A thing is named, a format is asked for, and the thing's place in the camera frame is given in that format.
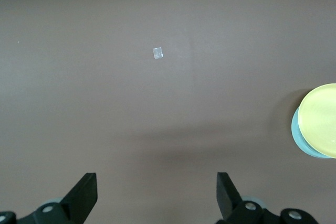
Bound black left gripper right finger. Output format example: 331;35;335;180
216;172;282;224

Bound light green round plate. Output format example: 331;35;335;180
291;106;332;159

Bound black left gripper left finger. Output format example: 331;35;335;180
15;173;98;224

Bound yellow round plate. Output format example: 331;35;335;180
298;83;336;159

